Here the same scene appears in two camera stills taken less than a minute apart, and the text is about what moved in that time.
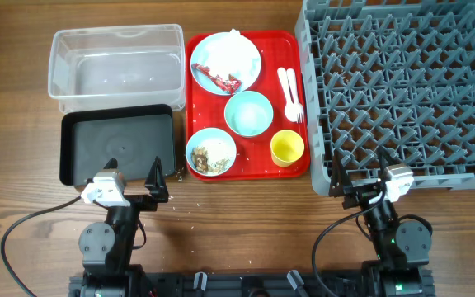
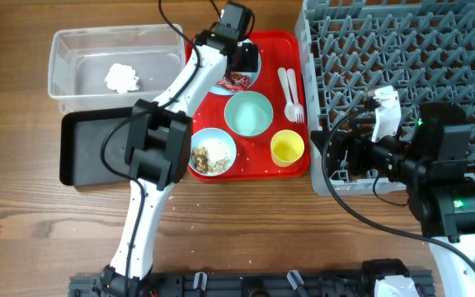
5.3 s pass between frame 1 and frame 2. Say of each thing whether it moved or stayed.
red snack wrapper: moved
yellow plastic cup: stayed
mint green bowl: stayed
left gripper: moved
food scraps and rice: stayed
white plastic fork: stayed
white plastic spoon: stayed
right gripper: moved
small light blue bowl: stayed
